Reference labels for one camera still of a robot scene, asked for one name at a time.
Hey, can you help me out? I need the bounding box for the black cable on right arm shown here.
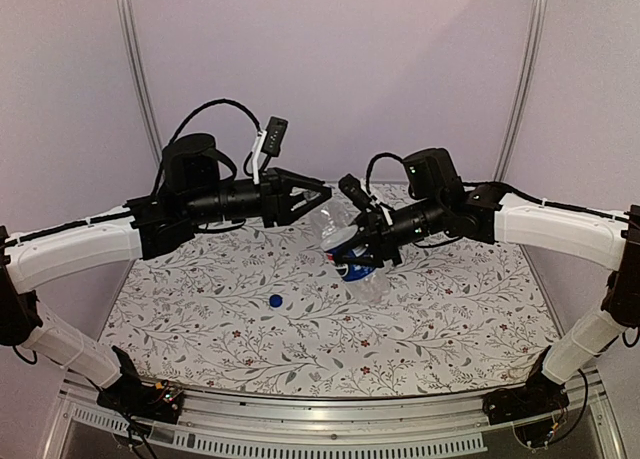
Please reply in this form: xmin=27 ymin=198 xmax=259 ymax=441
xmin=364 ymin=152 xmax=409 ymax=185

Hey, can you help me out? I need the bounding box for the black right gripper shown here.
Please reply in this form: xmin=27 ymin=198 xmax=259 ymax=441
xmin=331 ymin=195 xmax=446 ymax=268

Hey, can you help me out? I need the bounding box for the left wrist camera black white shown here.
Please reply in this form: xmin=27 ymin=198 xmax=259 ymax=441
xmin=247 ymin=116 xmax=289 ymax=185

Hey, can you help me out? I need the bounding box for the floral patterned table mat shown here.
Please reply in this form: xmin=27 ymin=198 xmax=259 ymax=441
xmin=101 ymin=220 xmax=558 ymax=397

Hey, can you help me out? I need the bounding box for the aluminium slotted front rail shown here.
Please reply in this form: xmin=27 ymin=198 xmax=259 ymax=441
xmin=41 ymin=369 xmax=627 ymax=458

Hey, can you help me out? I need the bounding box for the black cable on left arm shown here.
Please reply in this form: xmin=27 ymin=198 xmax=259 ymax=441
xmin=167 ymin=98 xmax=266 ymax=145

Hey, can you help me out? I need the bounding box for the Pepsi bottle with blue label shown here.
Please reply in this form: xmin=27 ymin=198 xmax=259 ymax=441
xmin=308 ymin=201 xmax=391 ymax=304

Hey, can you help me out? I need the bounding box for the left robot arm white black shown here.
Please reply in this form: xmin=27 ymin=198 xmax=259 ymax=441
xmin=1 ymin=133 xmax=331 ymax=424

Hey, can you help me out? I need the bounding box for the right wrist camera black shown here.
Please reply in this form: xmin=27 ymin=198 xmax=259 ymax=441
xmin=338 ymin=174 xmax=377 ymax=212

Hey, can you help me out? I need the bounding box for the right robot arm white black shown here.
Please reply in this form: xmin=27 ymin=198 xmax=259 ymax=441
xmin=321 ymin=148 xmax=639 ymax=449

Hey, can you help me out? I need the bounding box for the blue bottle cap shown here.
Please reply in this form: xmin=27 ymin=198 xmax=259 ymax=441
xmin=269 ymin=294 xmax=283 ymax=308

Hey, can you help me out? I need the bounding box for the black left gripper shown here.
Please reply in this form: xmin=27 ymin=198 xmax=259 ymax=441
xmin=185 ymin=168 xmax=333 ymax=228

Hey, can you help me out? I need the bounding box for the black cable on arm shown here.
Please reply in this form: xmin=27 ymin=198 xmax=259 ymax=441
xmin=364 ymin=152 xmax=409 ymax=185
xmin=167 ymin=98 xmax=266 ymax=145

